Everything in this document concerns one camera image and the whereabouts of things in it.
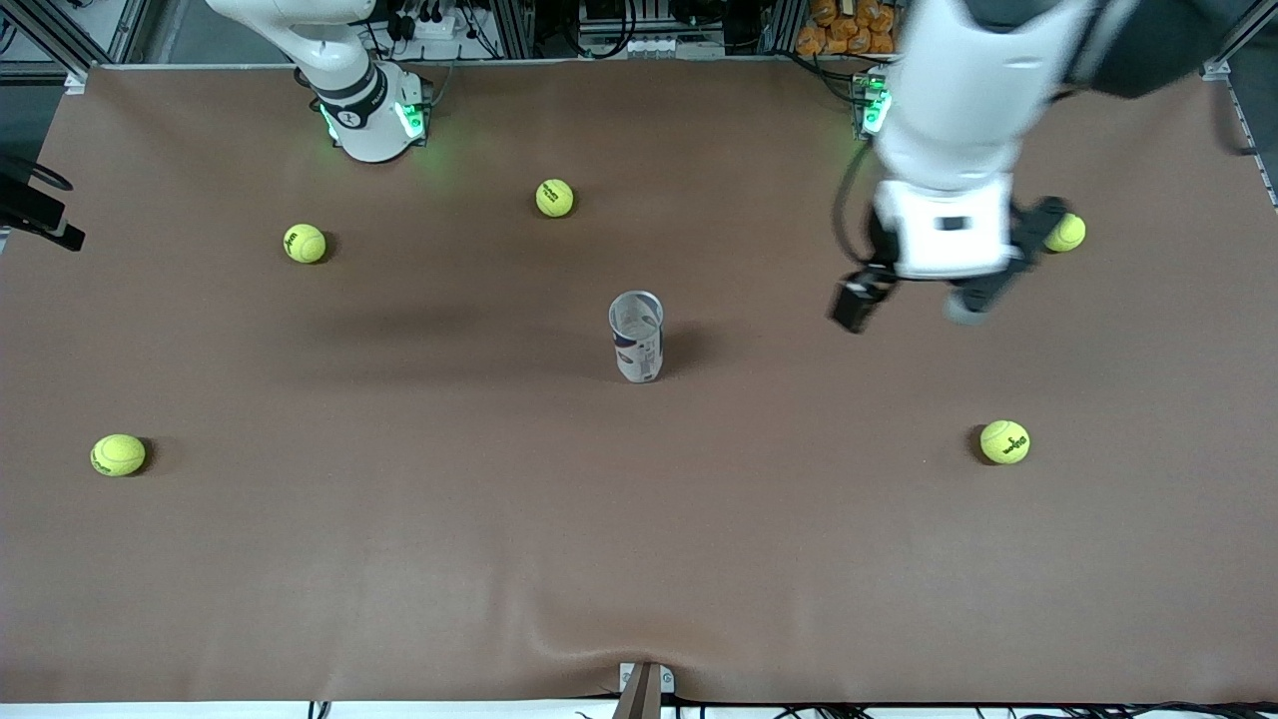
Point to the orange netted bag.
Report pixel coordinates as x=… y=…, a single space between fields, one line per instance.
x=849 y=30

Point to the metal bracket with screws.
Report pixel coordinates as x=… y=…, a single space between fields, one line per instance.
x=646 y=687

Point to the white power strip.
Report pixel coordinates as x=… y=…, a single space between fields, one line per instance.
x=427 y=25

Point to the white connector strip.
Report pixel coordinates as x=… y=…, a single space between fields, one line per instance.
x=649 y=46

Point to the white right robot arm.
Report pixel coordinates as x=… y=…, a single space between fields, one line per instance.
x=364 y=110

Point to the yellow tennis ball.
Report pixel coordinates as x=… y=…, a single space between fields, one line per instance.
x=305 y=243
x=1068 y=233
x=1004 y=441
x=554 y=198
x=118 y=454

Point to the brown table mat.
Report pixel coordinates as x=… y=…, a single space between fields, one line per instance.
x=599 y=549

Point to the aluminium frame rail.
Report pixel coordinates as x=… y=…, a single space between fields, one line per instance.
x=1243 y=45
x=70 y=50

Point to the white blue tennis ball can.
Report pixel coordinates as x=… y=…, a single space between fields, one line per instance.
x=637 y=340

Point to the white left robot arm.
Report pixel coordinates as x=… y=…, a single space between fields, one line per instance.
x=958 y=90

